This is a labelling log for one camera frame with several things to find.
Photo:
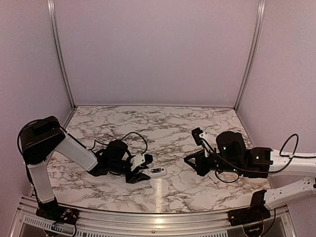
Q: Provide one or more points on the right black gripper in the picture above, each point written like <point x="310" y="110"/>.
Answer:
<point x="200" y="167"/>

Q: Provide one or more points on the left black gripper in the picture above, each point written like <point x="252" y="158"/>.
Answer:
<point x="135" y="177"/>

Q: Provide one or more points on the white remote control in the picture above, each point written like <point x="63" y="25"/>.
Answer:
<point x="157" y="172"/>

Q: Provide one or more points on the white battery cover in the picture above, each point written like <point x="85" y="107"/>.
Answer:
<point x="213" y="179"/>

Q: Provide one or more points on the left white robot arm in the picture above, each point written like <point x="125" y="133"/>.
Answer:
<point x="41" y="140"/>

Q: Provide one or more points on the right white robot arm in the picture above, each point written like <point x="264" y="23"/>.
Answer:
<point x="231" y="155"/>

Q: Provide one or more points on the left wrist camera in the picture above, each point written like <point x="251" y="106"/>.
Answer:
<point x="137" y="161"/>

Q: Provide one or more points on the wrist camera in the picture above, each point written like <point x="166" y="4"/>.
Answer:
<point x="137" y="161"/>
<point x="200" y="137"/>

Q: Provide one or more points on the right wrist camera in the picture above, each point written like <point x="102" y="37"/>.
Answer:
<point x="200" y="137"/>

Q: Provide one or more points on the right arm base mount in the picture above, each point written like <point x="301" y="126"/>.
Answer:
<point x="255" y="212"/>

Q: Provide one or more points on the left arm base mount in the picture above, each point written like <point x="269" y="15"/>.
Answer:
<point x="59" y="214"/>

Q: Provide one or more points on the front aluminium rail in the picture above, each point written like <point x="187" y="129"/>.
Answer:
<point x="101" y="223"/>

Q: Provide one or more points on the right aluminium frame post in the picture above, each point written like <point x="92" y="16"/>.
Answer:
<point x="252" y="53"/>

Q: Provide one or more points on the aluminium frame post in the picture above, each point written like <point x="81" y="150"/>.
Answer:
<point x="252" y="53"/>
<point x="59" y="54"/>

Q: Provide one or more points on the left aluminium frame post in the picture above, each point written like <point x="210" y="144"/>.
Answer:
<point x="59" y="54"/>

